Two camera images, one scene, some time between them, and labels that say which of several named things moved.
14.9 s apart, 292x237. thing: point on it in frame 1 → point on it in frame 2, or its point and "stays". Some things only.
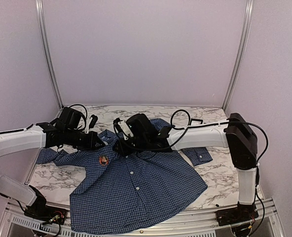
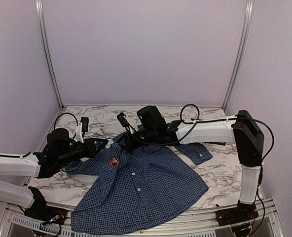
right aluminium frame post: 248,18 stays
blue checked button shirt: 110,191 stays
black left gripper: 93,137 → 90,146
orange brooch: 103,161 → 114,162
